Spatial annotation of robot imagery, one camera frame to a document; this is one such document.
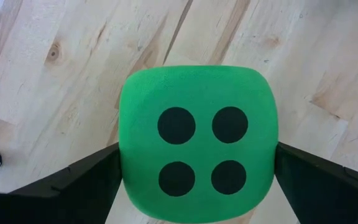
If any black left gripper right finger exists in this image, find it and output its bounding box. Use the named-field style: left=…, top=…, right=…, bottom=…
left=273, top=141, right=358, bottom=224

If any green foam die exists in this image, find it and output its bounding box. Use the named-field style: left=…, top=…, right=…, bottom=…
left=118, top=64, right=280, bottom=224

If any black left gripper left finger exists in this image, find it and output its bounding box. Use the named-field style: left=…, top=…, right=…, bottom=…
left=0, top=142, right=124, bottom=224

